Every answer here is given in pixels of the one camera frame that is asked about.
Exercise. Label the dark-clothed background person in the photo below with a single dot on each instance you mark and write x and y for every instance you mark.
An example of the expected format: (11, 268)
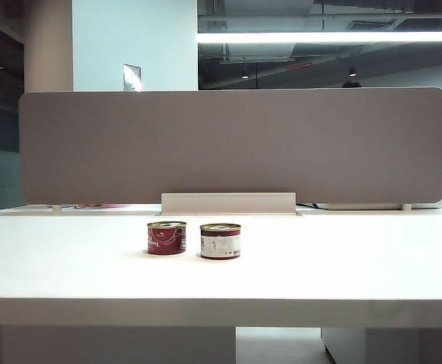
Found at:
(352, 83)

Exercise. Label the white-label tomato can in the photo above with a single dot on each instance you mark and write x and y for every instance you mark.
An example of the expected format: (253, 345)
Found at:
(220, 246)

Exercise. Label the red script-label tomato can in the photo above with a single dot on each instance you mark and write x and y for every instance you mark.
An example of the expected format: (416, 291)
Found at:
(166, 242)

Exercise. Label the flat white desk device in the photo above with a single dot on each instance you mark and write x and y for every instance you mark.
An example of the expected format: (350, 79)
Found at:
(376, 206)

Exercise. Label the black pendant ceiling lamp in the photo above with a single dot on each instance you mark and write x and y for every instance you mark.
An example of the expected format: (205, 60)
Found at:
(352, 71)
(245, 74)

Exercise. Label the grey-brown fabric desk divider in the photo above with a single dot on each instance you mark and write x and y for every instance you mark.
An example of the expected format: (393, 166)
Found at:
(224, 148)

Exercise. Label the dark glass door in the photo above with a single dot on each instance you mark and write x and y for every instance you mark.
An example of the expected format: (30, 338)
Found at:
(0, 125)

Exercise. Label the white divider clamp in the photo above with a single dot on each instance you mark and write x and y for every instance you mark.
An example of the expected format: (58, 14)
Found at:
(56, 208)
(406, 207)

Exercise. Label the small wall poster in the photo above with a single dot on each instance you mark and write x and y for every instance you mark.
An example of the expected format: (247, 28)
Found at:
(132, 77)

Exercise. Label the white desk modesty panel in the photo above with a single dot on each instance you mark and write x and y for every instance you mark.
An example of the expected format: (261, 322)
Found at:
(110, 345)

